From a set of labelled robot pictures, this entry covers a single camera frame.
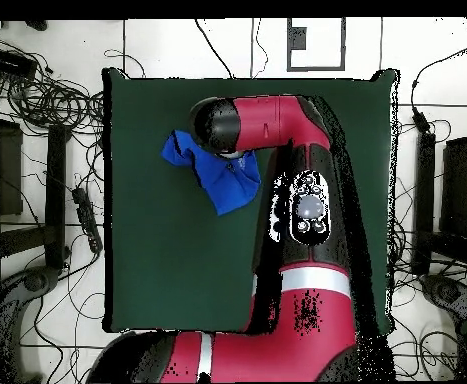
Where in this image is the blue printed shirt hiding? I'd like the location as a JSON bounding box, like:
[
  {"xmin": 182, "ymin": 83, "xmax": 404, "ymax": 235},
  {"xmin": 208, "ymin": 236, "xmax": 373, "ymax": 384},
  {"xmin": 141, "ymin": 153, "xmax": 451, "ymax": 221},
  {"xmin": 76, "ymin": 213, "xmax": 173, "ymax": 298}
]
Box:
[{"xmin": 160, "ymin": 129, "xmax": 262, "ymax": 217}]

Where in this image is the dark green tablecloth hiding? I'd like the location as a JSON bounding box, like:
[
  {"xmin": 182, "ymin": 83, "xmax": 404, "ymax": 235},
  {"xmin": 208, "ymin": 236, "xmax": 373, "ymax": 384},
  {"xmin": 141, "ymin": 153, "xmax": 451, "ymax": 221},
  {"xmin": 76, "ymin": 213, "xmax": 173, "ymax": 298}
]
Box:
[{"xmin": 101, "ymin": 67, "xmax": 401, "ymax": 335}]

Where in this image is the black power strip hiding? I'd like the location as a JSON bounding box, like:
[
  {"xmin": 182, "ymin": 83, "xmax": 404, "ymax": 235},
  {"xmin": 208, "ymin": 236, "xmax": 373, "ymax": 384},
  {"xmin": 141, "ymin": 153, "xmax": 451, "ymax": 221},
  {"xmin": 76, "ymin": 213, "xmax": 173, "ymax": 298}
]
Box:
[{"xmin": 71, "ymin": 186, "xmax": 104, "ymax": 254}]

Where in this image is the black stand beam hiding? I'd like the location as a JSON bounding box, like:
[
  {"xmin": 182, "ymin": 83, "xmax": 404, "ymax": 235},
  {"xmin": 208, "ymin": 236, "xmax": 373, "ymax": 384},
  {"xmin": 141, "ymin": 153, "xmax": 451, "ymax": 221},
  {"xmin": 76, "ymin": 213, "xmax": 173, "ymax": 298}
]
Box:
[
  {"xmin": 44, "ymin": 125, "xmax": 72, "ymax": 269},
  {"xmin": 412, "ymin": 131, "xmax": 437, "ymax": 275}
]

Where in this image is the grey chair base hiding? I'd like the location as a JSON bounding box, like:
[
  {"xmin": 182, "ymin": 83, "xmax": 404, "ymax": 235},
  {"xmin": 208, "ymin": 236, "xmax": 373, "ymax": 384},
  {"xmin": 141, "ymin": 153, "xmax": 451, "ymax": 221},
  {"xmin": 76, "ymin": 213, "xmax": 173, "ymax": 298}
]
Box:
[
  {"xmin": 0, "ymin": 265, "xmax": 60, "ymax": 383},
  {"xmin": 418, "ymin": 273, "xmax": 467, "ymax": 321}
]

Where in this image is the dark monitor panel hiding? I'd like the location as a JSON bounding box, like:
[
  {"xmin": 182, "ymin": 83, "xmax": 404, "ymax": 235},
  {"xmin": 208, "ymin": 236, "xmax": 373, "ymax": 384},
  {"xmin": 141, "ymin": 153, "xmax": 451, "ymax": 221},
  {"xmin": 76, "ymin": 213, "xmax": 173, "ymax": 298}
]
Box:
[
  {"xmin": 440, "ymin": 133, "xmax": 467, "ymax": 241},
  {"xmin": 0, "ymin": 91, "xmax": 24, "ymax": 217}
]

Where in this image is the black electronics box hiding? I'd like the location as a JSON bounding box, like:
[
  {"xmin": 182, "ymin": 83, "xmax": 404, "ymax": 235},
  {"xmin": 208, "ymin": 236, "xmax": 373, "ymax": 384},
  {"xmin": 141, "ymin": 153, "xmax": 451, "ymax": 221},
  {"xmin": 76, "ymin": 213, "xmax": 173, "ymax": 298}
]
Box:
[{"xmin": 0, "ymin": 46, "xmax": 39, "ymax": 80}]

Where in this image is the grey rectangular frame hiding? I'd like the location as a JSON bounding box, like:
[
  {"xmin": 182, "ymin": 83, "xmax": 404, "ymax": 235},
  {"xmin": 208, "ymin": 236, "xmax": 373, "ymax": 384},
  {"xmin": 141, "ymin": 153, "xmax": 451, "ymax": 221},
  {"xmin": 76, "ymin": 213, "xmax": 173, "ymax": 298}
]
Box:
[{"xmin": 286, "ymin": 17, "xmax": 347, "ymax": 72}]

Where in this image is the black cable with plug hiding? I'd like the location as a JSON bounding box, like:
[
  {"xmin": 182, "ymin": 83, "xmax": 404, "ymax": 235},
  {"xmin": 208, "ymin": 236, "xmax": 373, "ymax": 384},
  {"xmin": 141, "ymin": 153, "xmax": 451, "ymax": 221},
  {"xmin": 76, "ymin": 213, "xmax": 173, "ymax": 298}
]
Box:
[{"xmin": 410, "ymin": 38, "xmax": 467, "ymax": 134}]

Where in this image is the black cable tangle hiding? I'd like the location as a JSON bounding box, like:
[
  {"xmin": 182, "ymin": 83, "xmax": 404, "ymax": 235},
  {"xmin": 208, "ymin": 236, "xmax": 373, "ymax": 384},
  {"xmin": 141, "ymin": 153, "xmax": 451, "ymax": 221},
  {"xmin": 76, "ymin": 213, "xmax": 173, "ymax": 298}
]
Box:
[{"xmin": 0, "ymin": 33, "xmax": 107, "ymax": 139}]

